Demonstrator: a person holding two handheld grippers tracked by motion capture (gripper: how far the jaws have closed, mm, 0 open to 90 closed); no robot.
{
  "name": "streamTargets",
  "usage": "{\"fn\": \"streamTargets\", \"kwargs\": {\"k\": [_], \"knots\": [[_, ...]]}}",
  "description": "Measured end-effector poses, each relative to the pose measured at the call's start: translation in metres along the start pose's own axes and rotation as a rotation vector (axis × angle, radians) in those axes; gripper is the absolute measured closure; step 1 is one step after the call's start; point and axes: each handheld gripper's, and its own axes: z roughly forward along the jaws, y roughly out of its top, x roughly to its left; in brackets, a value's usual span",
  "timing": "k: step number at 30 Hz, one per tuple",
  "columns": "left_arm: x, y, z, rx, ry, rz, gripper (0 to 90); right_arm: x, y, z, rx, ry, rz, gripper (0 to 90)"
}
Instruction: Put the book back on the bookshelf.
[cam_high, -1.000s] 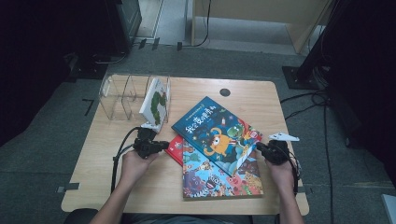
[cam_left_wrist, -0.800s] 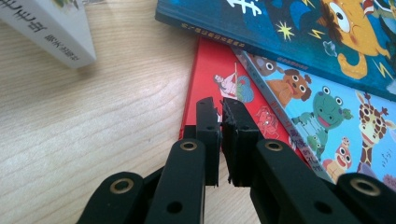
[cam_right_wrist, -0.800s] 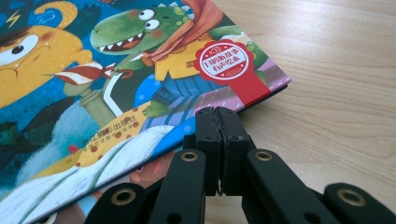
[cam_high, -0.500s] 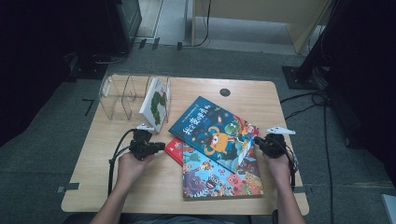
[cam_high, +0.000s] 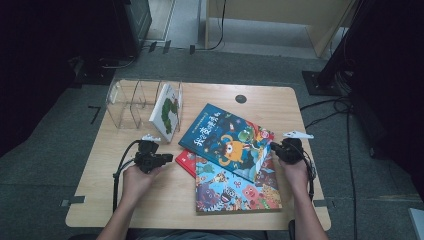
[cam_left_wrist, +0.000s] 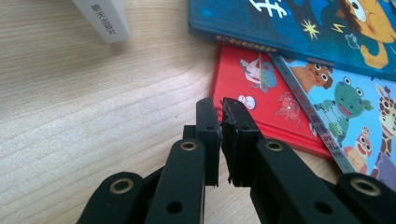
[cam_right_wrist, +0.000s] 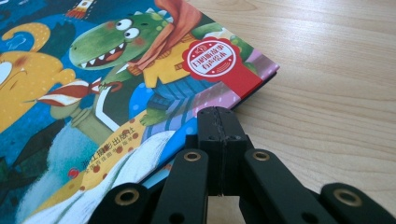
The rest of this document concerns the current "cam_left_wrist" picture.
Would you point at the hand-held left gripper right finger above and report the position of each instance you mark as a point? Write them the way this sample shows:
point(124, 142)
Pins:
point(239, 146)

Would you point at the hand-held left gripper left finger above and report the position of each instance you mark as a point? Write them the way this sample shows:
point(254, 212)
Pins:
point(211, 140)

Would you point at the red picture book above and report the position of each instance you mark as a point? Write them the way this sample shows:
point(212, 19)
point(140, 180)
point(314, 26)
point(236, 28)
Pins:
point(233, 81)

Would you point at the light blue animal picture book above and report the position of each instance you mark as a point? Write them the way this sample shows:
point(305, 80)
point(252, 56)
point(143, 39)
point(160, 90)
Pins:
point(348, 118)

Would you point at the dark blue picture book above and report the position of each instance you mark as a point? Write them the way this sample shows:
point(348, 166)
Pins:
point(280, 31)

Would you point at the white caterpillar picture book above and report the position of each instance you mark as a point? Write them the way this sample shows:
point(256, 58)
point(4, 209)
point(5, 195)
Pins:
point(106, 21)

